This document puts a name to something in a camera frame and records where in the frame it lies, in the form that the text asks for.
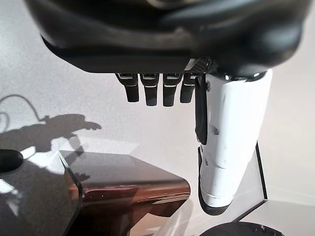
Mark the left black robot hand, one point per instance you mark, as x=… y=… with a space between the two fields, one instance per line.
x=147 y=37

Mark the grey cabinet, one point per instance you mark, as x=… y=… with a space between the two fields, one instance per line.
x=262 y=172

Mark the left beige robot leg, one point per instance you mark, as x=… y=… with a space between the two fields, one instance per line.
x=9 y=159

